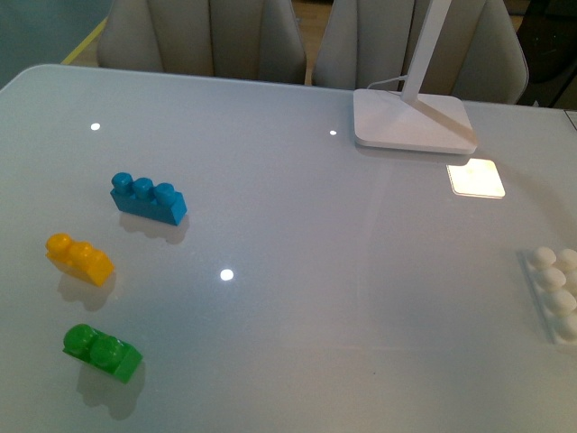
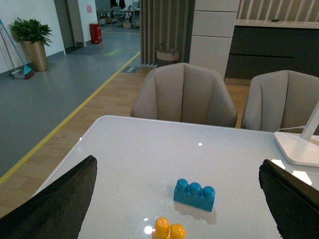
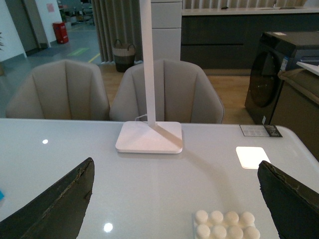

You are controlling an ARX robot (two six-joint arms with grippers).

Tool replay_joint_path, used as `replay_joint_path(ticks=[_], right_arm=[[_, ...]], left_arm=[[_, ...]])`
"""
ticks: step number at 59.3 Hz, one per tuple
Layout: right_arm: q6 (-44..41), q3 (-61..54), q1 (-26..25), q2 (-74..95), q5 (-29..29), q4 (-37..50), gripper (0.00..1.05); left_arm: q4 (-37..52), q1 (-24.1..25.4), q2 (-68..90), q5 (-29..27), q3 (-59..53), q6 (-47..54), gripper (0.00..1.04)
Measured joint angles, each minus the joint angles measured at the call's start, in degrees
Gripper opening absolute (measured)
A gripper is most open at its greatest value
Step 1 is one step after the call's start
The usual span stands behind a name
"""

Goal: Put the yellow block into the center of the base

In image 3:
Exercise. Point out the dark washing machine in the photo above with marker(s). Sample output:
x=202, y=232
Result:
x=277, y=51

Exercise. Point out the red cabinet box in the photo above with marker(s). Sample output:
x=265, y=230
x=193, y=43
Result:
x=60, y=32

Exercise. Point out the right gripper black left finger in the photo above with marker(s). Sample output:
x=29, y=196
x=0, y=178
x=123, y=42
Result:
x=58, y=212

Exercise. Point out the beige chair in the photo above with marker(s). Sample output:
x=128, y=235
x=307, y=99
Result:
x=183, y=93
x=64, y=89

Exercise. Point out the woven laundry basket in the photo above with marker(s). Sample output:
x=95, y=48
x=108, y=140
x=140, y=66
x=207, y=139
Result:
x=124, y=55

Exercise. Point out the blue three-stud block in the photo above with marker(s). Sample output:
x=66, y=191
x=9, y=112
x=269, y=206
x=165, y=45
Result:
x=1, y=195

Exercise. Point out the dark label sticker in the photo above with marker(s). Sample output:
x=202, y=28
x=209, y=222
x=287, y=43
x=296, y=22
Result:
x=260, y=130

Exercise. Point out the white desk lamp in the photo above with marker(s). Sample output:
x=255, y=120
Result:
x=151, y=136

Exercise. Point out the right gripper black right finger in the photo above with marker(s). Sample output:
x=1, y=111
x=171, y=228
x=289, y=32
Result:
x=294, y=207

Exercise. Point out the white studded base plate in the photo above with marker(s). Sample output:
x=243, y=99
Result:
x=229, y=225

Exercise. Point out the right beige chair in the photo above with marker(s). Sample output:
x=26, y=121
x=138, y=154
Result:
x=183, y=93

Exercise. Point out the white tall cabinet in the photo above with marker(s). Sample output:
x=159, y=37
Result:
x=166, y=28

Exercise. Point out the grey curtain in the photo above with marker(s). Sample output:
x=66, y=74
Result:
x=117, y=19

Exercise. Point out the dark kitchen counter cabinet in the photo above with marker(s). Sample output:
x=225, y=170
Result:
x=229, y=38

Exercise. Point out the brown covered furniture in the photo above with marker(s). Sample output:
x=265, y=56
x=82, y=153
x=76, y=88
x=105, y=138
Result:
x=298, y=106

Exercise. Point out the left beige chair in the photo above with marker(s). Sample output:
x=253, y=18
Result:
x=64, y=89

